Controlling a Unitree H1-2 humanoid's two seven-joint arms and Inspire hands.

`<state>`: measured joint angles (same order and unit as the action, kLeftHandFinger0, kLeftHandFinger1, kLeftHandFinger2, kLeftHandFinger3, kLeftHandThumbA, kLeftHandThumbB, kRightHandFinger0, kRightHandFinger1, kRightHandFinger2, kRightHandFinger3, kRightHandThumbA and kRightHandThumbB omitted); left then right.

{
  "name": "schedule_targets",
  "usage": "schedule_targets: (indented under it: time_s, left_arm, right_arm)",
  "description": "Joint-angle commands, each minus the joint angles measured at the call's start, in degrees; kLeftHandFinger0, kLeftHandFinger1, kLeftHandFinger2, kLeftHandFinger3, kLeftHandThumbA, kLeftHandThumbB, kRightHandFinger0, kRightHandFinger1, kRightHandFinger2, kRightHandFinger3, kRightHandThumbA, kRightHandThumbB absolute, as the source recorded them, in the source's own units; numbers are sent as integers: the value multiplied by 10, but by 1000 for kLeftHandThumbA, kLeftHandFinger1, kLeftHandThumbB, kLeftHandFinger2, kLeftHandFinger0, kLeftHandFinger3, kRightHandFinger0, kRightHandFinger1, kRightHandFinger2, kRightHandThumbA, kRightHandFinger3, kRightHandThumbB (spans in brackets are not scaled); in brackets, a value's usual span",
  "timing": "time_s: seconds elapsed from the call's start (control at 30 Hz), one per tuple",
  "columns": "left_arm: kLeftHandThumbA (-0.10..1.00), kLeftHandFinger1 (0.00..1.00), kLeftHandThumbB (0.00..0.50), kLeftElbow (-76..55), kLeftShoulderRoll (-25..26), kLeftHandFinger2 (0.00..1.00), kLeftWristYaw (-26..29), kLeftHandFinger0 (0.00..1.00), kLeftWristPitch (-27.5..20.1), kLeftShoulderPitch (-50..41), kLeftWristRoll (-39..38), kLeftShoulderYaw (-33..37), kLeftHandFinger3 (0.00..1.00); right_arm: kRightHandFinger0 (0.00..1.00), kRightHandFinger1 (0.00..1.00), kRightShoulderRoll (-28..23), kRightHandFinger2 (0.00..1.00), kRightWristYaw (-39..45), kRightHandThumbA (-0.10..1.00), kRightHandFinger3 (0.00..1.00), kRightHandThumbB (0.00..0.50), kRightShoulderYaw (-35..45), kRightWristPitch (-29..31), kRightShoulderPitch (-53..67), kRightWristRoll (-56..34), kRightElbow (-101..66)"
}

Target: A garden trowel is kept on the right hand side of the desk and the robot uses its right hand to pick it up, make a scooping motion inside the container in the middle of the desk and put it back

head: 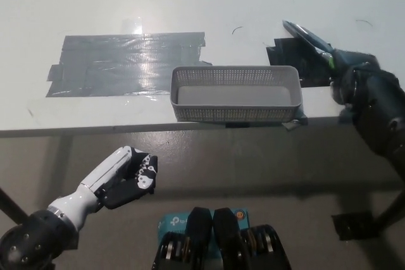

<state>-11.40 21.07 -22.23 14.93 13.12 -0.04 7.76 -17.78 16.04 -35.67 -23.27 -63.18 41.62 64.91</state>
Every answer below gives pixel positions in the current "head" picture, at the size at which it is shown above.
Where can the grey perforated plastic basket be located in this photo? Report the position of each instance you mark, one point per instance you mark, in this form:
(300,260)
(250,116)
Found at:
(232,96)

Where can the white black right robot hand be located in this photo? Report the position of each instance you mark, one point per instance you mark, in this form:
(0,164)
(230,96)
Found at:
(360,80)

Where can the black table leg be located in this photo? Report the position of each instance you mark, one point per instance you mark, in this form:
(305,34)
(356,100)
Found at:
(392,206)
(11,203)

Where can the black tape patch on desk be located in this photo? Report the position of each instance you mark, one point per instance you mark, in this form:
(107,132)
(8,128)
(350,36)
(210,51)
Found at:
(284,59)

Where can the teal tp-link box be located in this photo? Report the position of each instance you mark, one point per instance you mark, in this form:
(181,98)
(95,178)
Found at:
(171,221)

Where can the small grey tape piece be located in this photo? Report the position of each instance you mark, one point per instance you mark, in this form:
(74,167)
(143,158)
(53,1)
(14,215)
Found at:
(297,123)

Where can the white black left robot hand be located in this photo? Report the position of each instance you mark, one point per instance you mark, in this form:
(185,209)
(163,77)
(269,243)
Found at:
(104,178)

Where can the large grey tape patch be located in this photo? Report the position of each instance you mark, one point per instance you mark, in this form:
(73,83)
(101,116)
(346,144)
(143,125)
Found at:
(114,64)

